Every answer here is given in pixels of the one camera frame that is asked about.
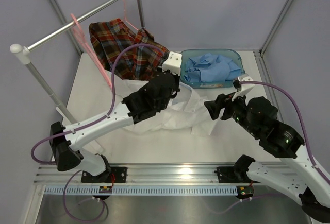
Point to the pink hanger on rack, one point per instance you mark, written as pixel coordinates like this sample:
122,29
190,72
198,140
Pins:
125,17

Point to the teal plastic tub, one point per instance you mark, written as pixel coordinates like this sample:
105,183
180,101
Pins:
186,54

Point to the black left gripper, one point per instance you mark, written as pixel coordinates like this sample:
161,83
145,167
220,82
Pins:
177,80

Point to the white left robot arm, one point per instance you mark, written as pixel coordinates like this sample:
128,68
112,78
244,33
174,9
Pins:
67,142

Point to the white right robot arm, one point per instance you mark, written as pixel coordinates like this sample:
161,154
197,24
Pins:
310,189

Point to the pink plastic hanger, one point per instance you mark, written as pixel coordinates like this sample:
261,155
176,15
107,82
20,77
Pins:
80,36

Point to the aluminium frame rail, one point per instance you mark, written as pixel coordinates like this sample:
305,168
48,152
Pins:
147,174

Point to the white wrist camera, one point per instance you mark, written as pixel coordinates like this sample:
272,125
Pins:
242,84
172,63

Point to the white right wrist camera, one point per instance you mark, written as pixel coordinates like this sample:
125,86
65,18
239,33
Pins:
242,84

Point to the metal clothes rack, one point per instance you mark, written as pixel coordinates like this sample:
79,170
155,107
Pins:
22,52

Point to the light blue shirt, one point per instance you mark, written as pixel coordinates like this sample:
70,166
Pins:
210,68

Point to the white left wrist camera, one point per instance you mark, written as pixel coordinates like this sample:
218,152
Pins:
172,63

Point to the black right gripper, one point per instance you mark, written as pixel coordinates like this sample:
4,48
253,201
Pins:
221,101

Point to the white shirt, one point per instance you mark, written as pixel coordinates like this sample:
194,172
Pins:
93,96

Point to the white slotted cable duct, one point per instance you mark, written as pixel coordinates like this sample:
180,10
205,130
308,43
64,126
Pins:
122,190

